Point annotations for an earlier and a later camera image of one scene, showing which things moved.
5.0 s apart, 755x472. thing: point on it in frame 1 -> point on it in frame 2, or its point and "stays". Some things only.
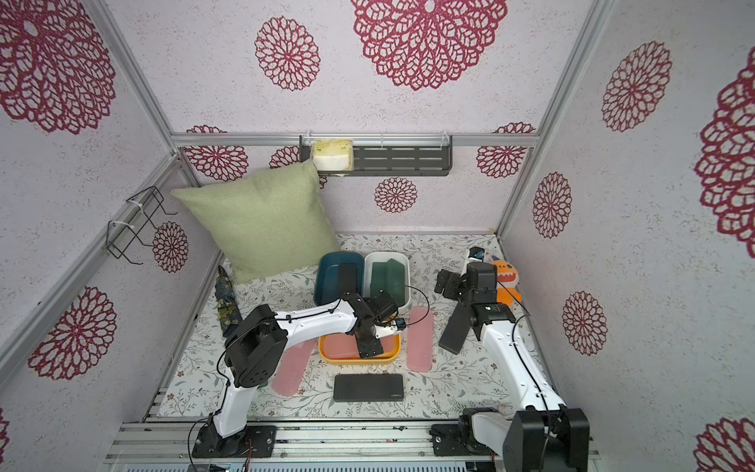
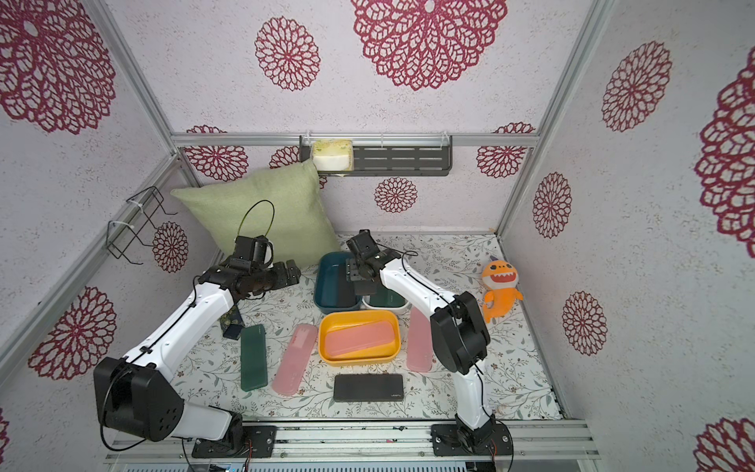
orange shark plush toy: x=508 y=291 stays
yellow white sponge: x=332 y=154 stays
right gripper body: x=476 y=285 -> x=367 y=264
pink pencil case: x=291 y=369 stays
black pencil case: x=347 y=278 stays
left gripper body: x=369 y=344 -> x=271 y=278
